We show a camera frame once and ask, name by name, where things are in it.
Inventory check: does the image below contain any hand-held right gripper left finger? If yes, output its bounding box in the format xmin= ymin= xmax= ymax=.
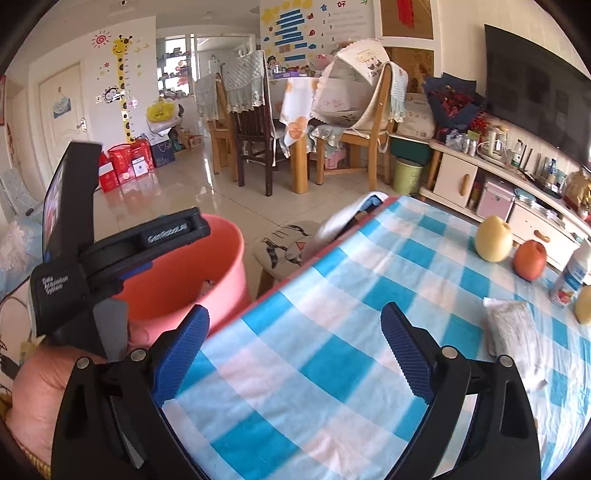
xmin=52 ymin=305 xmax=211 ymax=480

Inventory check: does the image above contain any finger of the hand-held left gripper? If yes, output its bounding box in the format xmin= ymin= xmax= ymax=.
xmin=135 ymin=208 xmax=211 ymax=262

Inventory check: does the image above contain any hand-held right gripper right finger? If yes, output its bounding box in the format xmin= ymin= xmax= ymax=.
xmin=381 ymin=302 xmax=541 ymax=480

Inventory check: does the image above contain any pink plastic bucket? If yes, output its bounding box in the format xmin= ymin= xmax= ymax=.
xmin=121 ymin=213 xmax=253 ymax=334

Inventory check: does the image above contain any white plastic packet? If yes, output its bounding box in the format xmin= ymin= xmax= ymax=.
xmin=482 ymin=298 xmax=550 ymax=393

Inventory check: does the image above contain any person's left hand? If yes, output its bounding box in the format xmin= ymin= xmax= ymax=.
xmin=11 ymin=322 xmax=151 ymax=464

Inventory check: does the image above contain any blue checked tablecloth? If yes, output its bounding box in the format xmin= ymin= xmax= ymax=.
xmin=161 ymin=195 xmax=591 ymax=480

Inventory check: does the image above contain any red gift bag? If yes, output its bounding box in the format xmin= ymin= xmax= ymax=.
xmin=98 ymin=140 xmax=154 ymax=193

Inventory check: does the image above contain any cat print stool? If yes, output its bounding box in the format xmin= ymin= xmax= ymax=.
xmin=252 ymin=222 xmax=324 ymax=300

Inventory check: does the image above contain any yellow bag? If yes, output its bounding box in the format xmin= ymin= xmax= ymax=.
xmin=147 ymin=98 xmax=179 ymax=123

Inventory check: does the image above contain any dark wooden chair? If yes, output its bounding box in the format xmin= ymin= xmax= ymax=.
xmin=222 ymin=51 xmax=279 ymax=198

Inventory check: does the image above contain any wooden dining table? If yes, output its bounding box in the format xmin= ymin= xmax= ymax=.
xmin=276 ymin=76 xmax=325 ymax=195

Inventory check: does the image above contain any large yellow pear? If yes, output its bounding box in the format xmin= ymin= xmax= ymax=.
xmin=475 ymin=215 xmax=515 ymax=263

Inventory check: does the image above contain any red orange apple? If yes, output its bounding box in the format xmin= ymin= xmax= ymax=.
xmin=513 ymin=240 xmax=548 ymax=281

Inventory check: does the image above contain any white door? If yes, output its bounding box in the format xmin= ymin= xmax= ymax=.
xmin=37 ymin=64 xmax=89 ymax=172

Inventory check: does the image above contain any pink storage box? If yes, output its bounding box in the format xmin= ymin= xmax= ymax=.
xmin=476 ymin=180 xmax=516 ymax=222

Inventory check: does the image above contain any green waste bin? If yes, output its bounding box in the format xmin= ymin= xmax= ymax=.
xmin=393 ymin=158 xmax=424 ymax=195

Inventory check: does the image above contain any white television cabinet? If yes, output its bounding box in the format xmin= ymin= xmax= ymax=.
xmin=419 ymin=140 xmax=591 ymax=273

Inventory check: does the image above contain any white yogurt drink bottle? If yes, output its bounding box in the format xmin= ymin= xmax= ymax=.
xmin=549 ymin=239 xmax=591 ymax=310

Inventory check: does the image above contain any small yellow pear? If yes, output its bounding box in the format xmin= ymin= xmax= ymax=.
xmin=574 ymin=286 xmax=591 ymax=325

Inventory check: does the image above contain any light wooden chair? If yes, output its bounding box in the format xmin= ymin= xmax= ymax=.
xmin=314 ymin=62 xmax=408 ymax=186

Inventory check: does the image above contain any white mesh food cover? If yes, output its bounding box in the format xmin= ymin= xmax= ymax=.
xmin=311 ymin=38 xmax=387 ymax=128

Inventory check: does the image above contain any white electric kettle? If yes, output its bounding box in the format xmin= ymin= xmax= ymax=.
xmin=479 ymin=126 xmax=509 ymax=162

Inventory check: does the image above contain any dark blue flower bouquet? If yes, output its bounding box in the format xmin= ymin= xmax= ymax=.
xmin=423 ymin=73 xmax=486 ymax=133

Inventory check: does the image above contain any black television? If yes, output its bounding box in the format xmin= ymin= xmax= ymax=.
xmin=484 ymin=24 xmax=591 ymax=165

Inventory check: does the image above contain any giraffe wall sticker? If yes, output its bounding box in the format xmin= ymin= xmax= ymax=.
xmin=95 ymin=30 xmax=141 ymax=145

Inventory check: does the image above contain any wall poster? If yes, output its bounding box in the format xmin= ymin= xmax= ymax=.
xmin=259 ymin=0 xmax=376 ymax=75

